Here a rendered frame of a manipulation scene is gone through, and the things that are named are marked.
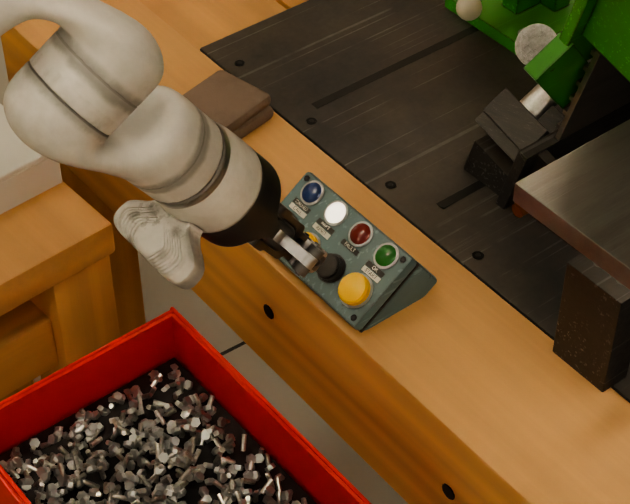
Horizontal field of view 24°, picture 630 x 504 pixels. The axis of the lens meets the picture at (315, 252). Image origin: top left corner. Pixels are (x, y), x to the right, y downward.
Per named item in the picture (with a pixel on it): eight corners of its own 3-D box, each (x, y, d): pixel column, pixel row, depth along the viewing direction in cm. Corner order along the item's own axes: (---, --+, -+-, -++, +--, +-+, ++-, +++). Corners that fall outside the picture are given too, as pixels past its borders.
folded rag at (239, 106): (207, 165, 143) (205, 142, 141) (150, 131, 147) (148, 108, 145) (276, 117, 149) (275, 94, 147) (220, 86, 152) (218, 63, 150)
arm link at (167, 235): (119, 230, 110) (71, 199, 105) (215, 116, 110) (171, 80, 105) (187, 297, 105) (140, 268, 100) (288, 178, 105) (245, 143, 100)
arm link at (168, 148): (153, 241, 102) (241, 150, 101) (17, 152, 89) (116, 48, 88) (105, 182, 105) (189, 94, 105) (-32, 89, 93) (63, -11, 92)
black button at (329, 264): (331, 286, 128) (325, 282, 127) (314, 271, 130) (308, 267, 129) (349, 266, 128) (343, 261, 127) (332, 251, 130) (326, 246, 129)
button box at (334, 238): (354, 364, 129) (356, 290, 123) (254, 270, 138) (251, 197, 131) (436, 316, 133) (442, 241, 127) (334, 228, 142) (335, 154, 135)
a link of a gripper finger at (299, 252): (259, 241, 109) (256, 236, 111) (306, 279, 110) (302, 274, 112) (280, 216, 109) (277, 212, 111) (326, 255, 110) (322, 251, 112)
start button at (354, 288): (356, 313, 126) (350, 308, 125) (335, 294, 128) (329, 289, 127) (378, 287, 126) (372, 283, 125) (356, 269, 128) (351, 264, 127)
